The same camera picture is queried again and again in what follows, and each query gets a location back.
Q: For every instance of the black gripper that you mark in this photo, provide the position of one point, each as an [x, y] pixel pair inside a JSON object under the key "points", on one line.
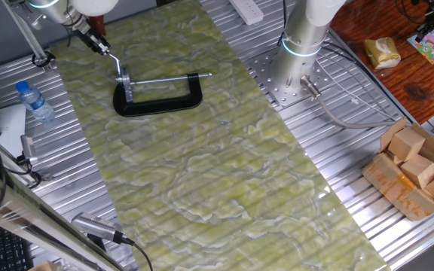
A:
{"points": [[90, 37]]}

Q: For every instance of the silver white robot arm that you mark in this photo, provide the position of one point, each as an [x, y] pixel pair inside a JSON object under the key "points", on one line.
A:
{"points": [[300, 34]]}

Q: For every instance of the black C-clamp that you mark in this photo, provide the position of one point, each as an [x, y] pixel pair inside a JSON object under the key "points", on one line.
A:
{"points": [[156, 107]]}

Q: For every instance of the thin aluminium profile bar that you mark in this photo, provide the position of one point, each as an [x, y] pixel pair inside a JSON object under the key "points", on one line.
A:
{"points": [[25, 32]]}

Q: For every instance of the clear water bottle blue label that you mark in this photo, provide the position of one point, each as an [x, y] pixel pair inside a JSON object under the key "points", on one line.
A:
{"points": [[36, 103]]}

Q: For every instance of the white paper sheet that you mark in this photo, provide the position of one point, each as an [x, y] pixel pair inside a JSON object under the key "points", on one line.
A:
{"points": [[8, 128]]}

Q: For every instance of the white power strip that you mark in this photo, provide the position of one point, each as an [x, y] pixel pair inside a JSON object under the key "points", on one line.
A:
{"points": [[247, 11]]}

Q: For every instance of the green marble pattern mat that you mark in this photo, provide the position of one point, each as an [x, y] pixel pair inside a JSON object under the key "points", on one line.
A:
{"points": [[202, 169]]}

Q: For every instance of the yellow wrapped package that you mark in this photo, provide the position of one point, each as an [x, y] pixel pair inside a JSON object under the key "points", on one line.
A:
{"points": [[382, 52]]}

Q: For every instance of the brown wooden desk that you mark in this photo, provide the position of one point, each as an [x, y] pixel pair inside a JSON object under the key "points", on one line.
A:
{"points": [[409, 86]]}

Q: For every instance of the cardboard box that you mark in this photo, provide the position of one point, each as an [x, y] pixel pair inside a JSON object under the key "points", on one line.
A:
{"points": [[394, 188]]}

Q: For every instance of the colourful cartoon card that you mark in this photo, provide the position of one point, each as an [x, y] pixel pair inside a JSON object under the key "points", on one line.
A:
{"points": [[433, 47]]}

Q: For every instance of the silver camera on black mount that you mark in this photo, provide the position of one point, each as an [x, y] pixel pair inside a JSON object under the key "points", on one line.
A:
{"points": [[28, 145]]}

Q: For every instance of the perforated aluminium base plate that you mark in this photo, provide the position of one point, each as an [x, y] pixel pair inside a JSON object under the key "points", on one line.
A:
{"points": [[266, 71]]}

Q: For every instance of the silver ribbed camera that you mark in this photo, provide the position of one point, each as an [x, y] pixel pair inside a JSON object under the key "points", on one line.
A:
{"points": [[92, 226]]}

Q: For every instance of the wide aluminium frame beam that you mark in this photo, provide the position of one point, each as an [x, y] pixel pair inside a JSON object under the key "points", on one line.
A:
{"points": [[32, 218]]}

